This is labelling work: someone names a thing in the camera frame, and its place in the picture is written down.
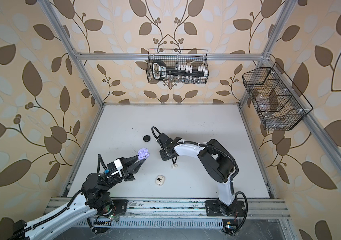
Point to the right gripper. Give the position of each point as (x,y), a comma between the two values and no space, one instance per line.
(163,157)

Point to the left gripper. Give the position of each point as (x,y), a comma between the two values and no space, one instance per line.
(127,171)

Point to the purple round earbud case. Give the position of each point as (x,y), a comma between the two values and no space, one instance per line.
(143,154)

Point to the black round earbud case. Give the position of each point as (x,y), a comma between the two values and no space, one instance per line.
(146,138)

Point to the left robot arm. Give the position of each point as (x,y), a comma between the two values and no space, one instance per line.
(92,199)

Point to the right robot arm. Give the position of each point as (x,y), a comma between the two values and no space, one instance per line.
(220,165)

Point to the beige earbud case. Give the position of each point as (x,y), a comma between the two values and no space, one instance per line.
(159,180)

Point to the black tool in basket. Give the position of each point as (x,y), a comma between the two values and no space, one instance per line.
(162,71)

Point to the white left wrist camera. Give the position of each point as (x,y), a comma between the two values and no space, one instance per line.
(114,168)

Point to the back wall wire basket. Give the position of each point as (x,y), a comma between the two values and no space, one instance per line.
(194,57)

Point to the wall wire basket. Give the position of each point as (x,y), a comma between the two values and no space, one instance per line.
(278,101)
(194,57)

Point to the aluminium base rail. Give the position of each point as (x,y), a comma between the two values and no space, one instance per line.
(263,209)

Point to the right wall wire basket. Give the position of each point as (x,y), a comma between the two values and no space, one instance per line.
(278,101)

